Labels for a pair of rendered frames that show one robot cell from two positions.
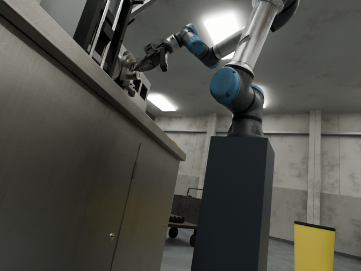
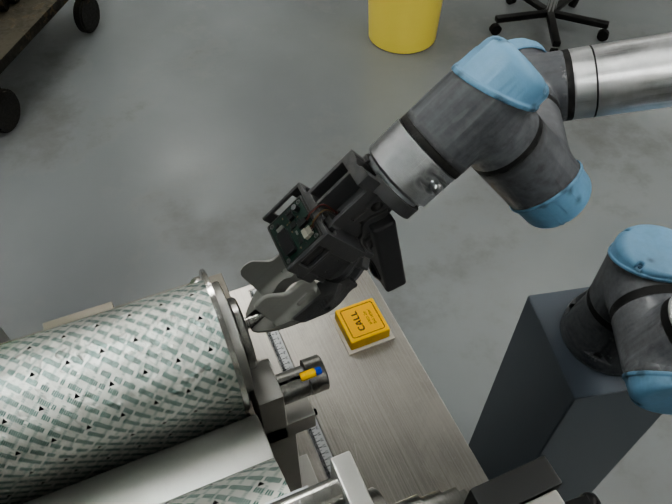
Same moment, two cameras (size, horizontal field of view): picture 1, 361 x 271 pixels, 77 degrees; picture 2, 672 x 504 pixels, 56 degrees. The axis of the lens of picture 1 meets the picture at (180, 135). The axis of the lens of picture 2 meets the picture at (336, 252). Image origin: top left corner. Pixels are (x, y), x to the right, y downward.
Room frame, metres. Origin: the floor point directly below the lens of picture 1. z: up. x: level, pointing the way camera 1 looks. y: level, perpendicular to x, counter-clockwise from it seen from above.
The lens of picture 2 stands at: (0.70, 0.46, 1.79)
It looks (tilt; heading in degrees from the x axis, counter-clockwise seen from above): 50 degrees down; 319
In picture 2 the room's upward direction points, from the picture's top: straight up
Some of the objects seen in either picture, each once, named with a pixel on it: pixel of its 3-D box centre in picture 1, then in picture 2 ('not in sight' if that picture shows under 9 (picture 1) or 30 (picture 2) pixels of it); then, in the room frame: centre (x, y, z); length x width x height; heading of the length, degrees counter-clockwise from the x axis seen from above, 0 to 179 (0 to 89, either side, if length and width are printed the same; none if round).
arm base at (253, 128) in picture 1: (245, 132); (617, 318); (0.83, -0.25, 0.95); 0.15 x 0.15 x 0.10
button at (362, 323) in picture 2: not in sight; (362, 323); (1.11, 0.05, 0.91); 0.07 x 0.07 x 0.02; 72
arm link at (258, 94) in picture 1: (247, 104); (646, 277); (0.83, -0.24, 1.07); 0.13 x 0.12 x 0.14; 135
